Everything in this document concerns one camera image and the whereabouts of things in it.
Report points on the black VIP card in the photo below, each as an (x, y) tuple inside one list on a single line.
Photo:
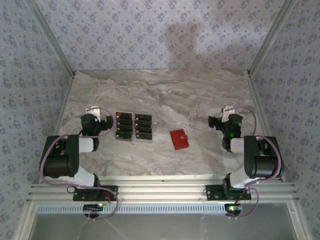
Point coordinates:
[(143, 123), (143, 136), (143, 130), (124, 115), (124, 122), (143, 117), (124, 128), (124, 136)]

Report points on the black card holder tray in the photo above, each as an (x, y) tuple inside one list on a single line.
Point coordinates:
[(133, 126)]

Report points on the red card holder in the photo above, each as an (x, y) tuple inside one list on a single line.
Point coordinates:
[(179, 140)]

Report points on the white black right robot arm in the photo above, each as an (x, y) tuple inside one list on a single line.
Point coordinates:
[(265, 165)]

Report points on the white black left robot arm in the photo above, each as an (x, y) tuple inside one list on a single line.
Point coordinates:
[(57, 162)]

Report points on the small circuit board with LED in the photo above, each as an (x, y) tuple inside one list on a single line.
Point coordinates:
[(92, 207), (233, 208)]

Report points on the grey metal sheet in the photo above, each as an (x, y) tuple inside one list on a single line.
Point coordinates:
[(175, 227)]

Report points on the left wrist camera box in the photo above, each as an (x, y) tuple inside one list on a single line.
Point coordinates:
[(93, 110)]

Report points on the aluminium side rail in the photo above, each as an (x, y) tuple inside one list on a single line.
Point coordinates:
[(60, 117), (257, 100)]

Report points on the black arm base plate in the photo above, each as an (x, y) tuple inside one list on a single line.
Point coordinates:
[(80, 197), (212, 193)]

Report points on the aluminium mounting rail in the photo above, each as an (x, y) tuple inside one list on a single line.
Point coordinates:
[(162, 190)]

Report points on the aluminium frame post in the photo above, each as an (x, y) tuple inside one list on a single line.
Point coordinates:
[(271, 37), (53, 37)]

